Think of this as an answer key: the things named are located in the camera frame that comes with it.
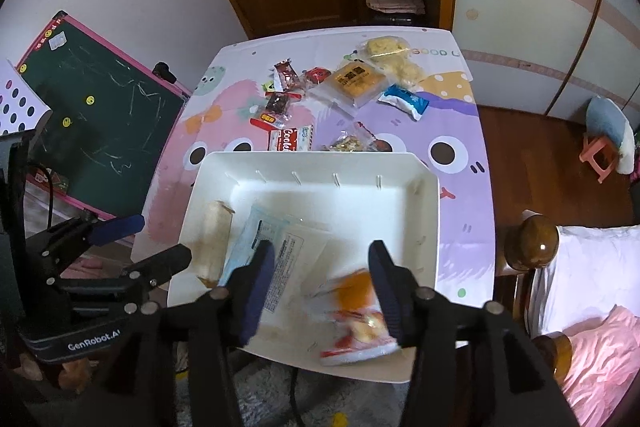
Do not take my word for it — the pink framed chalkboard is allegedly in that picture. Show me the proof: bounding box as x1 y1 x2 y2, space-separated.
15 11 193 220

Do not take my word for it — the brown biscuit packet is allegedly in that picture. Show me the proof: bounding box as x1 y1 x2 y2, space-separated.
307 61 390 116

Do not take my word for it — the white dotted paper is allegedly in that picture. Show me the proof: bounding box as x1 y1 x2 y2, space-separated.
0 59 53 138

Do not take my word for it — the white plastic tray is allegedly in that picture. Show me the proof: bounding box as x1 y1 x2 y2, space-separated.
166 151 442 383

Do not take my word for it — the clear rice cracker packet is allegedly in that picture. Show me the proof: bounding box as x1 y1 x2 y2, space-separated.
356 36 413 60
382 54 426 88

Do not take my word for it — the red yellow snack packet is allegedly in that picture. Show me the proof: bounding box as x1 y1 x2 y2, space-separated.
249 111 287 130

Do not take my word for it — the pink plastic stool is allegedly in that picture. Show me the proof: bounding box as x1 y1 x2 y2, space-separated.
580 134 621 184

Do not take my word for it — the pale striped wardrobe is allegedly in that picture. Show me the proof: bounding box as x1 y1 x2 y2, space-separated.
452 0 640 122

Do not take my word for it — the small red snack packet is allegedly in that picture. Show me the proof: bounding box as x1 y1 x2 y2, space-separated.
302 66 332 86

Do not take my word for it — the light blue white packet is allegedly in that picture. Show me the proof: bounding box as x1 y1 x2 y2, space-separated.
220 204 333 323

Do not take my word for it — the cartoon printed tablecloth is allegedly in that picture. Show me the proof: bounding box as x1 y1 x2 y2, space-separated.
132 27 498 308

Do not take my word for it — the grey fluffy rug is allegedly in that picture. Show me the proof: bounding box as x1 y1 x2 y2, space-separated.
165 347 416 427

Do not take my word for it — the black cable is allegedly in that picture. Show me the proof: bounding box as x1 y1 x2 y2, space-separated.
25 162 56 233

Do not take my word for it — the dark red chocolate packet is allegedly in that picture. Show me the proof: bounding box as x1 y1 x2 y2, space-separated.
264 91 303 116
273 60 303 92

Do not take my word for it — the pink blanket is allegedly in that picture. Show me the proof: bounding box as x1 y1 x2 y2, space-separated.
550 304 640 427

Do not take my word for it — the wooden bed frame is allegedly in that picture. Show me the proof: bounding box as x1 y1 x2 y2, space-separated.
495 209 573 383

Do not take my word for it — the small pink stool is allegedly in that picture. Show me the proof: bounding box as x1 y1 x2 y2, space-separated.
586 96 636 175

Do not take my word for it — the white pillow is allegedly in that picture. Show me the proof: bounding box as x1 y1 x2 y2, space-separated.
530 224 640 338

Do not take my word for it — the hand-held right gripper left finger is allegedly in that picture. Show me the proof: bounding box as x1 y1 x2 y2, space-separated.
95 241 301 427

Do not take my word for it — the clear mixed nuts packet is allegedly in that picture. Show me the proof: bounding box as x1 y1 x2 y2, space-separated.
320 122 386 154

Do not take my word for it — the beige bread packet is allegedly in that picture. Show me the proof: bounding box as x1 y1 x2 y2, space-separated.
196 201 236 290

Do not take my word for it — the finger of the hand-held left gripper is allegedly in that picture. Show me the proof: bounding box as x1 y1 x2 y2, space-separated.
50 244 193 305
42 214 146 268

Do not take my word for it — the red white snack box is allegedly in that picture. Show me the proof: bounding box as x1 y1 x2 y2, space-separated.
267 126 316 152

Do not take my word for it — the blue white candy packet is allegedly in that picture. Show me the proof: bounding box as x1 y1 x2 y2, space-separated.
377 84 432 122

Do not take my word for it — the orange red snack packet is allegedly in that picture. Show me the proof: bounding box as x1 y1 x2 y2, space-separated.
305 269 401 365

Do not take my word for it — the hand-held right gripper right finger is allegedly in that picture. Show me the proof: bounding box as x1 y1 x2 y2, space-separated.
368 240 576 427

